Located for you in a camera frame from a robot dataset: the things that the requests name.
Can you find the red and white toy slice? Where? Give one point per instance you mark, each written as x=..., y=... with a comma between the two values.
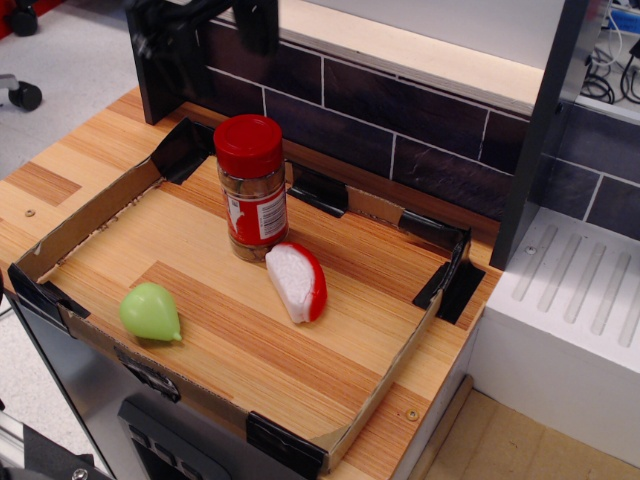
x=299, y=280

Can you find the cardboard fence with black tape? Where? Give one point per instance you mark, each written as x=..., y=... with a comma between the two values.
x=341, y=397

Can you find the dark grey vertical post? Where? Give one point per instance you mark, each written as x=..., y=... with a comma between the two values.
x=561, y=83

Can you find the black oven control panel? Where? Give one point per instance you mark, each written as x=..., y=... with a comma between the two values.
x=169, y=448

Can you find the black office chair caster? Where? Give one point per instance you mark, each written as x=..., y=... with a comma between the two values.
x=21, y=94

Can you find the green toy pear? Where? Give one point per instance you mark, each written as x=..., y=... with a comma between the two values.
x=149, y=311

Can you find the white sink drainboard unit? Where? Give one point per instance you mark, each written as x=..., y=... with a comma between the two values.
x=559, y=337

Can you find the dark left side panel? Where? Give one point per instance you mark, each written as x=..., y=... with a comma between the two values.
x=157, y=98

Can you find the red-lidded spice bottle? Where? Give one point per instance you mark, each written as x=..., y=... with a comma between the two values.
x=251, y=172

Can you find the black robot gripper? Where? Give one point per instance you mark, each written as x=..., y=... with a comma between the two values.
x=164, y=36

